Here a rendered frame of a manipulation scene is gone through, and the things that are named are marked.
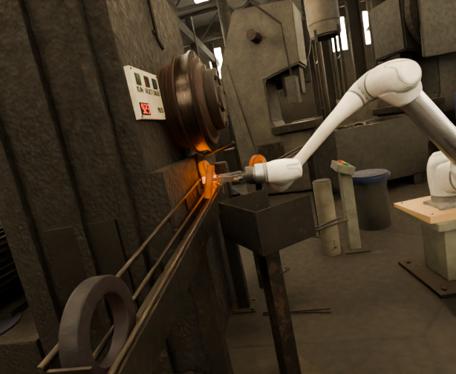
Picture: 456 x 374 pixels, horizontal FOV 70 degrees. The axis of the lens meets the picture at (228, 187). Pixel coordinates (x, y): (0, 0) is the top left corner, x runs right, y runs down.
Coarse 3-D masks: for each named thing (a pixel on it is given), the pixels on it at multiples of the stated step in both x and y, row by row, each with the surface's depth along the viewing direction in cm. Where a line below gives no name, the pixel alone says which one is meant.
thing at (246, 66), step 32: (256, 0) 407; (288, 0) 371; (256, 32) 372; (288, 32) 377; (224, 64) 415; (256, 64) 400; (288, 64) 374; (256, 96) 409; (288, 96) 374; (256, 128) 419; (288, 128) 395
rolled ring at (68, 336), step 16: (80, 288) 53; (96, 288) 54; (112, 288) 58; (80, 304) 50; (96, 304) 53; (112, 304) 62; (128, 304) 63; (64, 320) 49; (80, 320) 49; (128, 320) 62; (64, 336) 48; (80, 336) 48; (64, 352) 48; (80, 352) 48; (112, 352) 59; (96, 368) 51
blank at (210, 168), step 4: (208, 168) 142; (212, 168) 142; (208, 172) 141; (212, 172) 141; (208, 176) 140; (212, 176) 140; (208, 180) 140; (212, 180) 140; (208, 184) 140; (212, 184) 143; (208, 188) 140; (212, 188) 149; (204, 192) 142; (208, 192) 141; (204, 196) 144; (208, 196) 143
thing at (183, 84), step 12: (180, 60) 138; (180, 72) 134; (180, 84) 132; (180, 96) 133; (192, 96) 133; (180, 108) 134; (192, 108) 132; (192, 120) 135; (192, 132) 139; (192, 144) 145; (204, 144) 144; (216, 144) 166
